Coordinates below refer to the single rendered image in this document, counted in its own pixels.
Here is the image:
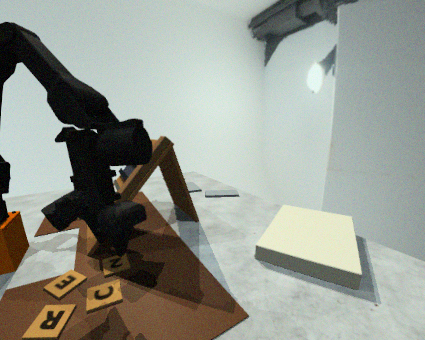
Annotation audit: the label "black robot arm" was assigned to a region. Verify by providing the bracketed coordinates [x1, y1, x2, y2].
[0, 22, 153, 231]

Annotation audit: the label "grey flat rectangular tile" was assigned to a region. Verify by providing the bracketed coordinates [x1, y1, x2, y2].
[186, 182, 202, 193]
[205, 190, 239, 197]

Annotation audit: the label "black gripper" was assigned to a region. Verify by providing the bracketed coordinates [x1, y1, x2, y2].
[70, 165, 147, 257]

